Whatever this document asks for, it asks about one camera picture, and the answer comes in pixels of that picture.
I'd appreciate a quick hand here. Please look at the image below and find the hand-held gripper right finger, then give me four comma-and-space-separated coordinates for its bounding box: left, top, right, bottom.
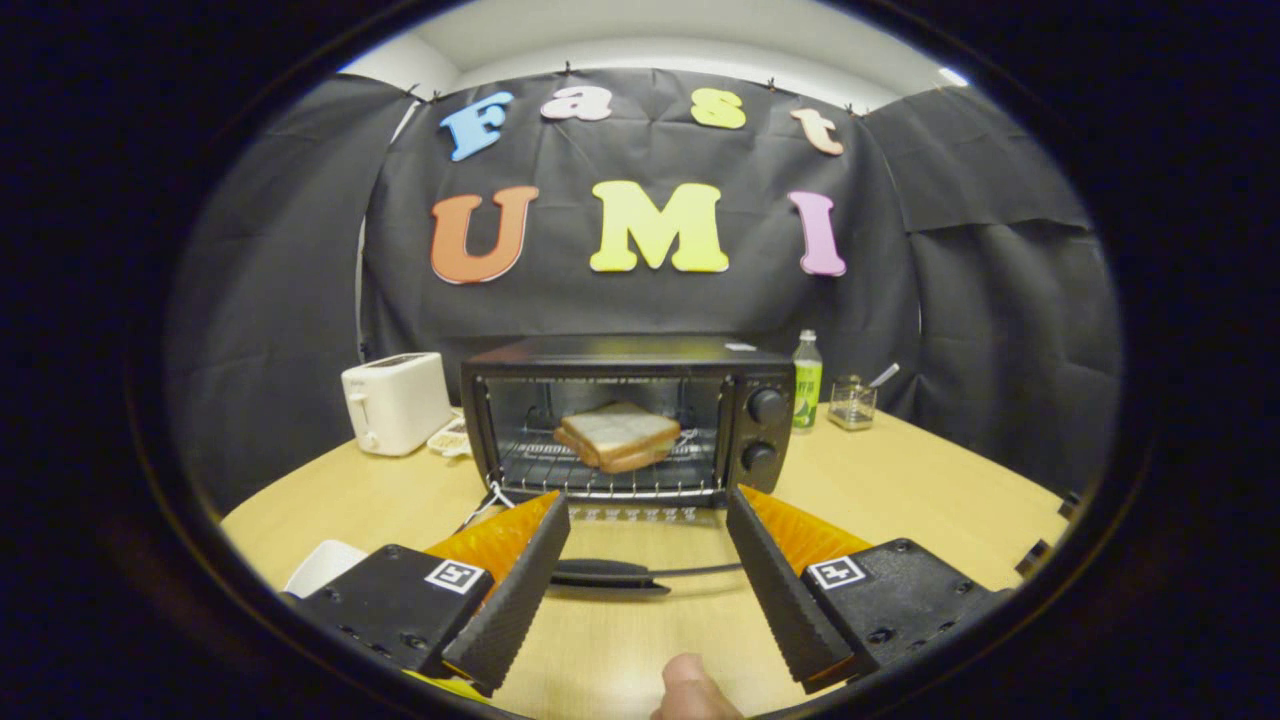
725, 485, 1013, 696

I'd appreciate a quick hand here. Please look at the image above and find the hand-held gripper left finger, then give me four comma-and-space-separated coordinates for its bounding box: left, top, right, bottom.
285, 490, 573, 698

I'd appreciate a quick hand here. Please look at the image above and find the toasted bread sandwich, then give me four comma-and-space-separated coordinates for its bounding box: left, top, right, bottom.
553, 402, 683, 475

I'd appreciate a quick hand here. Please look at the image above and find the black toaster oven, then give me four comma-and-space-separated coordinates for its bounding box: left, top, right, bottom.
455, 333, 798, 601

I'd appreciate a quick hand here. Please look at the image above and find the white pop-up toaster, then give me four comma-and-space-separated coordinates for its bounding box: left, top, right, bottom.
341, 352, 453, 458

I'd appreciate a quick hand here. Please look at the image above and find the white snack tray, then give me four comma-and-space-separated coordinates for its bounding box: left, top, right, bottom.
427, 415, 473, 459

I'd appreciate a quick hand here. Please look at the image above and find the white plate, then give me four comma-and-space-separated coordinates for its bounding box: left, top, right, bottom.
285, 540, 369, 599

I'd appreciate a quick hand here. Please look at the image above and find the glass jar with spoon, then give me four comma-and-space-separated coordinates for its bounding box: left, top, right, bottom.
828, 362, 901, 432

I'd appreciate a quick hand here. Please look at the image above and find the clear bottle green label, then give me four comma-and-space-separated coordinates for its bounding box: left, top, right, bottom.
792, 330, 824, 433

